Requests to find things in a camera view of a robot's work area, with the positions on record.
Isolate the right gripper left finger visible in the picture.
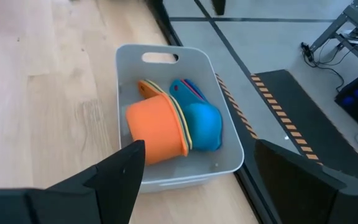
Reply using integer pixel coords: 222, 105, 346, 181
26, 139, 146, 224

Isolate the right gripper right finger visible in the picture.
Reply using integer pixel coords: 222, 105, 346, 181
254, 139, 358, 224

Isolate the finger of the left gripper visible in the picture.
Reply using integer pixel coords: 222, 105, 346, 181
211, 0, 227, 16

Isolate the large orange measuring cup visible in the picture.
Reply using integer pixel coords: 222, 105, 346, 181
125, 79, 190, 166

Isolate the small blue measuring cup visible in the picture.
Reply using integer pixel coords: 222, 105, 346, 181
184, 78, 209, 102

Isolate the red measuring cup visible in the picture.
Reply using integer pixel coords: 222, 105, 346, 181
180, 78, 205, 102

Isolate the green measuring cup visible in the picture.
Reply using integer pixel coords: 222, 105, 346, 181
143, 79, 191, 151

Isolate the yellow measuring cup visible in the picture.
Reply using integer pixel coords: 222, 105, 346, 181
149, 79, 194, 151

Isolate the grey plastic basket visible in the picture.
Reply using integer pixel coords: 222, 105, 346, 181
115, 43, 245, 194

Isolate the black hazard-striped floor mat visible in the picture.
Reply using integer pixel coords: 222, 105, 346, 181
249, 69, 358, 185
213, 73, 260, 175

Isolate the black floor cable bundle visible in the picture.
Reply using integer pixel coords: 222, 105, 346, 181
300, 41, 354, 93

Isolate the grey metal stand frame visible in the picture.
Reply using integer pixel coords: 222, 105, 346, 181
309, 0, 358, 68

